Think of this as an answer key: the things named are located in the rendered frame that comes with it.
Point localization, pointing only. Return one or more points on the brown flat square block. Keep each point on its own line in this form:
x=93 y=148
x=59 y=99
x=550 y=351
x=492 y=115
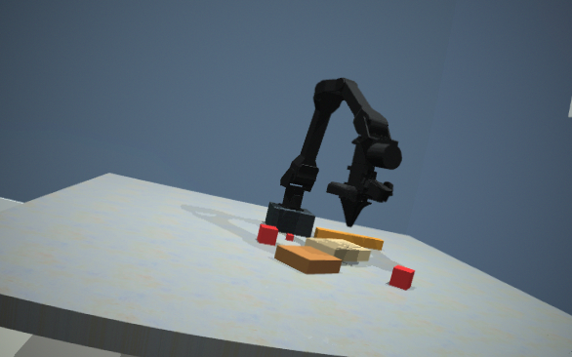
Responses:
x=308 y=259

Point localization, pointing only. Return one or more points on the red square block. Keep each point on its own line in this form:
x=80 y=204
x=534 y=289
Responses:
x=401 y=277
x=267 y=235

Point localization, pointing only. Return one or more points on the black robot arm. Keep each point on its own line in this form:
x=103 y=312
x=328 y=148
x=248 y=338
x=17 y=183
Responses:
x=374 y=147

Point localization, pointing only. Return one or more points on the orange long bar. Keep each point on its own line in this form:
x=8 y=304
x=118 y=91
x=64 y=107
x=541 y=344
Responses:
x=360 y=240

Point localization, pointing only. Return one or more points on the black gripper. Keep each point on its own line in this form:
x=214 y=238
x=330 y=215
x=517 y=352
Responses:
x=352 y=201

